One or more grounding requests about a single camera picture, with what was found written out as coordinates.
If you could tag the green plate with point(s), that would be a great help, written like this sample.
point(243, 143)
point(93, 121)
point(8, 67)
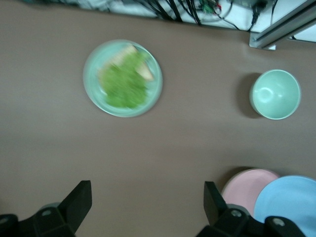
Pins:
point(93, 84)

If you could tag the bread slice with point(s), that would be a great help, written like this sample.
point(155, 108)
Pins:
point(145, 71)

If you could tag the green circuit board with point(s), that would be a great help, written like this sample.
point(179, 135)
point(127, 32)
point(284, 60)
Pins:
point(209, 5)

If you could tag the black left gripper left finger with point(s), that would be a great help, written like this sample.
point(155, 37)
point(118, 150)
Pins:
point(74, 207)

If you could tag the aluminium frame profile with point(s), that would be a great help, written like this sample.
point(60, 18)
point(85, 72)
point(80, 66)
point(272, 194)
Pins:
point(279, 27)

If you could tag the brown table cover sheet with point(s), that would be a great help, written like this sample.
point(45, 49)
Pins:
point(160, 153)

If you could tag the pink plate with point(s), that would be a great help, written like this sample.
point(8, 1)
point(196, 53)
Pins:
point(244, 192)

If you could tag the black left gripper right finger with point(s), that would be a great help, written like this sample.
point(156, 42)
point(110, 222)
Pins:
point(217, 207)

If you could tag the green lettuce leaf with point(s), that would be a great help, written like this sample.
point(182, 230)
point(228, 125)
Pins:
point(124, 84)

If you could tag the blue plate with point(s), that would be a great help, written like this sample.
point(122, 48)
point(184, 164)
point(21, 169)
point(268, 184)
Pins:
point(288, 197)

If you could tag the green bowl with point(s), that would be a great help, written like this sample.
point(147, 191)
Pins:
point(276, 96)

